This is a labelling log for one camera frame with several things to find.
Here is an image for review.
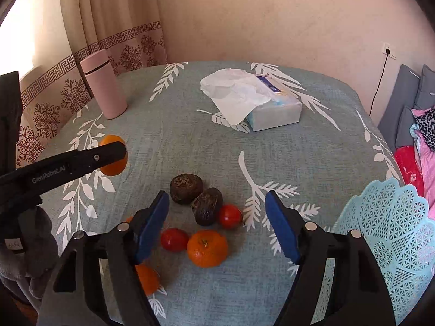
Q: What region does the dark wrinkled passion fruit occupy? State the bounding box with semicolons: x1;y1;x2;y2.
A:
190;187;224;227
169;174;204;205

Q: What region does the patterned beige curtain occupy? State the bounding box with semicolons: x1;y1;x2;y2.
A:
15;0;169;170

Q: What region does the pink clothing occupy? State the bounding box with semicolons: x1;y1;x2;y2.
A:
409;122;435;218

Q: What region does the white wall socket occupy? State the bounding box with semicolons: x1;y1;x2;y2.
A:
382;42;398;60

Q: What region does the tissue pack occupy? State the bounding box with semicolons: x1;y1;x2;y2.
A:
246;74;302;132

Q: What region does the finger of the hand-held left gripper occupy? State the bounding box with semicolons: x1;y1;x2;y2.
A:
0;141;128;208

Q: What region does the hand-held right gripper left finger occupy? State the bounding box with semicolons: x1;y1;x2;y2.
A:
36;191;170;326

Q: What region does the person's left hand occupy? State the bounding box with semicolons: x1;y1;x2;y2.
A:
0;206;59;301

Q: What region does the black power cable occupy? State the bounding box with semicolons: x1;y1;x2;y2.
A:
369;52;391;116

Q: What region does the red bed sheet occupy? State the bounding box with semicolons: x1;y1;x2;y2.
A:
393;145;425;198

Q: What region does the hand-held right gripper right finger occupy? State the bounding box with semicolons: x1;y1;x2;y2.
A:
265;190;396;326

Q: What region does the pink thermos bottle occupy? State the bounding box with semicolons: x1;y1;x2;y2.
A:
79;49;129;120

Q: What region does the grey cushion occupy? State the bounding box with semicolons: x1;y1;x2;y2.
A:
416;64;435;109
396;105;416;146
377;64;422;150

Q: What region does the leopard-print cloth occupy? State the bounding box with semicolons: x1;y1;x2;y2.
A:
412;109;435;152

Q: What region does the light blue plastic basket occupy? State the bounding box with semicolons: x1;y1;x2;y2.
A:
307;177;435;326

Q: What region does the red tomato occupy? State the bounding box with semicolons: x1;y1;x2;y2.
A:
161;228;190;252
218;204;244;230

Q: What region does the grey leaf-print tablecloth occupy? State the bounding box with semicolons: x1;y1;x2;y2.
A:
32;61;408;326

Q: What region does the white tissue sheet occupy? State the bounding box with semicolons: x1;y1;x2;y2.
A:
200;68;272;126

